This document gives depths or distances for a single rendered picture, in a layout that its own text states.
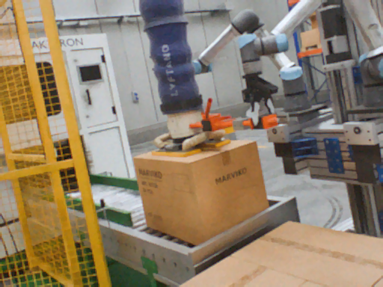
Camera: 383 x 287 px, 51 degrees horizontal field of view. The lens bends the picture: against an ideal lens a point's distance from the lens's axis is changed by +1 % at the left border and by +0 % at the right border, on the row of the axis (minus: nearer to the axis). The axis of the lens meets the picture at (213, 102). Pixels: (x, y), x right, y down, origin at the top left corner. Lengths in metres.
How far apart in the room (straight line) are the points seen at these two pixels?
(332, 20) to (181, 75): 0.79
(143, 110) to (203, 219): 9.65
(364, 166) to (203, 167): 0.69
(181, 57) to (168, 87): 0.17
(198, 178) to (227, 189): 0.17
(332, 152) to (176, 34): 0.96
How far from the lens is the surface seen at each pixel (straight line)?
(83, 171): 2.28
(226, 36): 2.24
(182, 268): 1.86
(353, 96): 2.06
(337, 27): 2.08
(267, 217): 2.02
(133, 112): 11.25
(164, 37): 2.01
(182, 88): 1.99
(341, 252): 1.70
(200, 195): 1.80
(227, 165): 1.88
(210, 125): 1.85
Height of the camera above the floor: 1.28
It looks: 3 degrees down
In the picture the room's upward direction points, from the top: 11 degrees counter-clockwise
